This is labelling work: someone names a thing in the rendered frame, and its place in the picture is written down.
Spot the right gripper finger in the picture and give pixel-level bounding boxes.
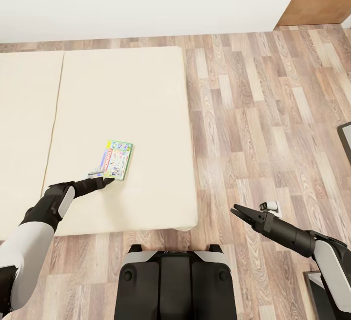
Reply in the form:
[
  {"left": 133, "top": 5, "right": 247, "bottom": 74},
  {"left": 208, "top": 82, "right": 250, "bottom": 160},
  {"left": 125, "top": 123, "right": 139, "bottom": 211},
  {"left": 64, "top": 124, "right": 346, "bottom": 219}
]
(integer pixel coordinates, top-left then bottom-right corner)
[
  {"left": 230, "top": 208, "right": 259, "bottom": 229},
  {"left": 234, "top": 204, "right": 267, "bottom": 225}
]

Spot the board game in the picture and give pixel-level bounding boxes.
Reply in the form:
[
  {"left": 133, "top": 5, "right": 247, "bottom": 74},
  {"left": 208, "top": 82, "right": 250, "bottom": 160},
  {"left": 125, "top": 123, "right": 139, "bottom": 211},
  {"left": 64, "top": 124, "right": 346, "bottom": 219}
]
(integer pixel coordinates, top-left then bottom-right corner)
[{"left": 98, "top": 140, "right": 133, "bottom": 180}]

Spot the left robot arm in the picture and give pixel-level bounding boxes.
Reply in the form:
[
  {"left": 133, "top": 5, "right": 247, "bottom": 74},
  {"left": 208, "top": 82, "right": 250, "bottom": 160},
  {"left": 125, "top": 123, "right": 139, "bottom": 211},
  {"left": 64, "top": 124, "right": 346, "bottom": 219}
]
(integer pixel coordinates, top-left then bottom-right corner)
[{"left": 0, "top": 166, "right": 115, "bottom": 320}]

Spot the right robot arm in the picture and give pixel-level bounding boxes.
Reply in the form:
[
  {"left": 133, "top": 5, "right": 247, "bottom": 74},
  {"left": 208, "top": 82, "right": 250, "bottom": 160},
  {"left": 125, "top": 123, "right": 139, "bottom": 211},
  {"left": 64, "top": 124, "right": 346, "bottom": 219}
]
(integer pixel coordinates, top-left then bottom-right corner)
[{"left": 230, "top": 201, "right": 351, "bottom": 320}]

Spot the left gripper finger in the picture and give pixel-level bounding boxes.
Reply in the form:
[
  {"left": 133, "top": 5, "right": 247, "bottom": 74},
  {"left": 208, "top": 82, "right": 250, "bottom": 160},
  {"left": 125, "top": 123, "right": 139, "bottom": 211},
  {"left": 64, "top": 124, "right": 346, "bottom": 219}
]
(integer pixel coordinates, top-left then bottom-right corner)
[{"left": 104, "top": 178, "right": 115, "bottom": 186}]

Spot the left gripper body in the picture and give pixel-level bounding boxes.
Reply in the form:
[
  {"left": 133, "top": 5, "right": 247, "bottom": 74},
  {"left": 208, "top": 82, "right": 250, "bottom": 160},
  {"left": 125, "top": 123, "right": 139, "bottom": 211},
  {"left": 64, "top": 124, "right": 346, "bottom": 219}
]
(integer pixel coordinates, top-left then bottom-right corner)
[{"left": 81, "top": 177, "right": 105, "bottom": 195}]

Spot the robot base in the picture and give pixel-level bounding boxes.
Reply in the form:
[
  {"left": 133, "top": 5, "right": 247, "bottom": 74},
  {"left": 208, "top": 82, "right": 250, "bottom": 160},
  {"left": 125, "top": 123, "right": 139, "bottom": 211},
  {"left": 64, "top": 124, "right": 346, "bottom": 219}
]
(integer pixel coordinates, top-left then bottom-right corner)
[{"left": 114, "top": 245, "right": 237, "bottom": 320}]

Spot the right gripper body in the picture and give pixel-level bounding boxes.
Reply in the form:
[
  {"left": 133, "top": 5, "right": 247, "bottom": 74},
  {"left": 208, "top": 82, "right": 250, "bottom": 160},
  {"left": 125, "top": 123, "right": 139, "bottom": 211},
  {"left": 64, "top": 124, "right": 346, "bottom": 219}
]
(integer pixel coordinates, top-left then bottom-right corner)
[{"left": 254, "top": 211, "right": 296, "bottom": 248}]

